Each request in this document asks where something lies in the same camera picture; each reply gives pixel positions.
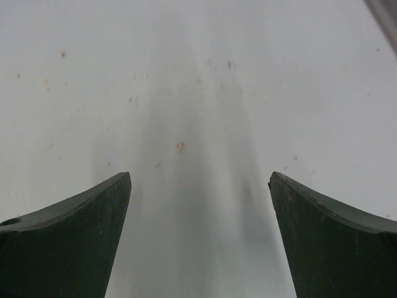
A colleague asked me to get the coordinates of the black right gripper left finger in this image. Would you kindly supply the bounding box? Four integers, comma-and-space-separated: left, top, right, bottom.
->
1, 172, 131, 297

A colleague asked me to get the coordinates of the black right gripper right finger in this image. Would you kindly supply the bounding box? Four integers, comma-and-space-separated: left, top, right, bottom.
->
269, 172, 396, 297

